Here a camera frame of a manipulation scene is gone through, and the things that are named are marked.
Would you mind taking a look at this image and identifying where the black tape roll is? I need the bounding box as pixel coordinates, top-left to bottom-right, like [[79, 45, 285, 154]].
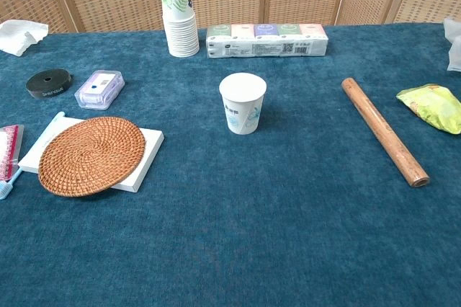
[[25, 68, 73, 99]]

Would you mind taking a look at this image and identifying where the brown wooden rolling pin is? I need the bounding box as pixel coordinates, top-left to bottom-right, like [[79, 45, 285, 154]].
[[341, 77, 431, 188]]

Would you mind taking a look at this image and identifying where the flat white box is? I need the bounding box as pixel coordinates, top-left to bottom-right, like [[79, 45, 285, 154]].
[[17, 116, 165, 194]]

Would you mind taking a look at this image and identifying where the pink and white bag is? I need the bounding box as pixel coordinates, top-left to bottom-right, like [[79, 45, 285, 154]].
[[0, 124, 24, 182]]

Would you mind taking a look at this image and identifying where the crumpled white tissue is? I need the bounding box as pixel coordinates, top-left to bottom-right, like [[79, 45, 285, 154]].
[[0, 19, 49, 57]]

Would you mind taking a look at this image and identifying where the blue tablecloth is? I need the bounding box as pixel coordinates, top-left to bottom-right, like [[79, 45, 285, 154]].
[[0, 22, 461, 307]]

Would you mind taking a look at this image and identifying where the clear bag of white rolls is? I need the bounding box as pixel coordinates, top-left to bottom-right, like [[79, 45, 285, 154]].
[[442, 17, 461, 72]]

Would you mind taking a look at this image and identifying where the clear purple plastic box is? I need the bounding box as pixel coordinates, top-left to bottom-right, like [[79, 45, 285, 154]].
[[74, 69, 126, 111]]

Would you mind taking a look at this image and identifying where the yellow-green snack bag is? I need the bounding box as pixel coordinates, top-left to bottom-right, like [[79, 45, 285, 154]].
[[395, 84, 461, 135]]

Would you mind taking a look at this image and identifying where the multicolour tissue packet bundle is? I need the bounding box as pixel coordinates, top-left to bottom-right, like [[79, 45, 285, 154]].
[[205, 23, 329, 59]]

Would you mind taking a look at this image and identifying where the stack of white paper cups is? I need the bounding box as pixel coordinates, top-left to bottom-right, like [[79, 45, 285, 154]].
[[159, 0, 200, 58]]

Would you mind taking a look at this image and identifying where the light blue toothbrush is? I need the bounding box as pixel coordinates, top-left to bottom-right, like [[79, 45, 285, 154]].
[[0, 111, 66, 201]]

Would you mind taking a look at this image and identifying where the white paper cup blue print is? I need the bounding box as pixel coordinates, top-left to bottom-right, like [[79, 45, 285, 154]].
[[219, 72, 268, 135]]

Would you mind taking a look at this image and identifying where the round woven rattan coaster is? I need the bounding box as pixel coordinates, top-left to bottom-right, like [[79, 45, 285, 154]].
[[38, 116, 146, 198]]

